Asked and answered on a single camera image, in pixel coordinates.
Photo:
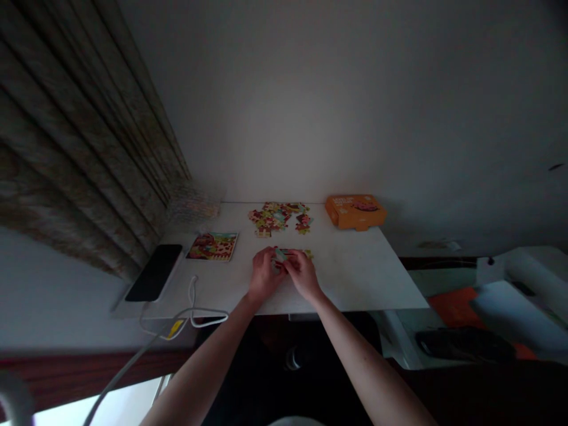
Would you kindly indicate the person's right hand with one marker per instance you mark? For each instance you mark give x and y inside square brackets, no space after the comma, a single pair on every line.
[304,275]

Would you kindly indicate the person's left hand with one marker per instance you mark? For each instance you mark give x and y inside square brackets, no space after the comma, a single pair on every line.
[264,273]

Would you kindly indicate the person's right fingers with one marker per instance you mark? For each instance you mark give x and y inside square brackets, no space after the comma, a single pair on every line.
[296,262]

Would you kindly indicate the person's left thumb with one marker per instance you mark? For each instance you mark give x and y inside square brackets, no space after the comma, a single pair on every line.
[274,265]

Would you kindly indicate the person's left fingers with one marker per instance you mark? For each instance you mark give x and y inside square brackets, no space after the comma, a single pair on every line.
[262,254]

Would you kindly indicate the joined jigsaw puzzle pieces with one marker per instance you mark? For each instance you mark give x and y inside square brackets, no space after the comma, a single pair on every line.
[288,256]

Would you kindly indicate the pile of loose puzzle pieces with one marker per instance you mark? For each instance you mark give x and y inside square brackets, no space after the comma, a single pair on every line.
[280,217]

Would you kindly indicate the colourful puzzle reference card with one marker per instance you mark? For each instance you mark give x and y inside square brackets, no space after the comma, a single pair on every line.
[212,245]

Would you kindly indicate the orange puzzle box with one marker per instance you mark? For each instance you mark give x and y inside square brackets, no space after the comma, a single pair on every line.
[355,211]

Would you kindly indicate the clear plastic bag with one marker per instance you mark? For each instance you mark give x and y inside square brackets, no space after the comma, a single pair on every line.
[195,205]

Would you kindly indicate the black smartphone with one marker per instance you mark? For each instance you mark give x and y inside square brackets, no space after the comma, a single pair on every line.
[154,273]

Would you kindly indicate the white shelf with orange items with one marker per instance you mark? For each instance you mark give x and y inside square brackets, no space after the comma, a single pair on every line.
[483,306]

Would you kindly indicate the patterned curtain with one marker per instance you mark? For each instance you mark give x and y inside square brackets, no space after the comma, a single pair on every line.
[84,146]

